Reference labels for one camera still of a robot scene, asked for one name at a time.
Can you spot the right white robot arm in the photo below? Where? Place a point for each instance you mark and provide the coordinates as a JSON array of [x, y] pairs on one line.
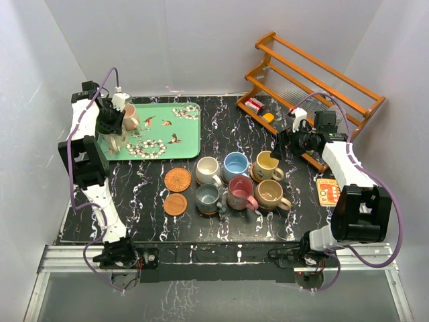
[[361, 214]]

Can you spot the green plastic tray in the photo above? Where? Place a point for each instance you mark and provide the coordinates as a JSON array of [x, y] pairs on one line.
[[166, 131]]

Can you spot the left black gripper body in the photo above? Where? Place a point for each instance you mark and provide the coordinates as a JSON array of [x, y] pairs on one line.
[[110, 118]]

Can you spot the pink mug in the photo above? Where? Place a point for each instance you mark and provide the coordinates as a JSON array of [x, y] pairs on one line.
[[131, 119]]

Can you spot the dark grey mug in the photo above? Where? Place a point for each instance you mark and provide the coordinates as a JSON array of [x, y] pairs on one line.
[[208, 198]]

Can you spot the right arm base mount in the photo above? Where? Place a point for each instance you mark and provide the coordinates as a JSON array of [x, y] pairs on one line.
[[291, 258]]

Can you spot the light blue mug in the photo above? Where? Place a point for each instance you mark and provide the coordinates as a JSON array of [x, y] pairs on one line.
[[235, 164]]

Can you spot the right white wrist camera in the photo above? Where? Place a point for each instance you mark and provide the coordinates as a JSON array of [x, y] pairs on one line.
[[298, 114]]

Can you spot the maroon tall mug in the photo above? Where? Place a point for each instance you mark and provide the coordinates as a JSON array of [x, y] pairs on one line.
[[240, 194]]

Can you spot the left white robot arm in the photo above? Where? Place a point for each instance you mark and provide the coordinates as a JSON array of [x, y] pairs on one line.
[[84, 160]]

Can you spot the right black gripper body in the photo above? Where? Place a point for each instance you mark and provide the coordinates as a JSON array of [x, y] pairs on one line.
[[301, 141]]

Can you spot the woven rattan coaster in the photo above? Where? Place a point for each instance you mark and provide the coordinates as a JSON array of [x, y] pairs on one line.
[[200, 183], [178, 180]]

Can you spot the green inside mug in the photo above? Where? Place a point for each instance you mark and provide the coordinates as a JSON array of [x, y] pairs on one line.
[[113, 143]]

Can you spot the red white small box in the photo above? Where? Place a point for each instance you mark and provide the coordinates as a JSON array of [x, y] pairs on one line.
[[255, 105]]

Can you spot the gold brown mug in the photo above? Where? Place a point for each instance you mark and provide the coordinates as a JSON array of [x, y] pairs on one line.
[[269, 193]]

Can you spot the aluminium frame rail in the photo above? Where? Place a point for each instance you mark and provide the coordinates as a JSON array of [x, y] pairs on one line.
[[214, 282]]

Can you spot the orange wooden shelf rack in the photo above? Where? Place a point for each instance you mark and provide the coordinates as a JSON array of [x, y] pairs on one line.
[[287, 74]]

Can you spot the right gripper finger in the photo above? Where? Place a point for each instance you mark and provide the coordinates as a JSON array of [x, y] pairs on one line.
[[282, 145], [276, 153]]

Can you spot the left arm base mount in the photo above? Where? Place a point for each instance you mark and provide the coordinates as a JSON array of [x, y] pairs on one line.
[[125, 254]]

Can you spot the orange patterned card box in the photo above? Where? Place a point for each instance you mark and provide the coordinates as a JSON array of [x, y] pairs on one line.
[[328, 192]]

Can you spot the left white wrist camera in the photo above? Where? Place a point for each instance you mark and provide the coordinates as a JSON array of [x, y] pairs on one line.
[[120, 99]]

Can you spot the cream yellow mug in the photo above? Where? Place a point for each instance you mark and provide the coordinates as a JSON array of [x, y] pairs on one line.
[[263, 160]]

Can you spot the silver white mug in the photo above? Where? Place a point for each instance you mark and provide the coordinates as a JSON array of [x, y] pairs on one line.
[[209, 171]]

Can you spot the yellow small block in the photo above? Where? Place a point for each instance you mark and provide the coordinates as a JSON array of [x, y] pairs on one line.
[[268, 117]]

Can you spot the light orange wooden coaster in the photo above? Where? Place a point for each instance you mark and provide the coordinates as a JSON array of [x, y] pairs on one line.
[[208, 212]]

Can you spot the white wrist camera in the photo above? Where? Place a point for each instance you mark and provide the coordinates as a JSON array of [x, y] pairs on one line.
[[120, 99], [298, 114]]

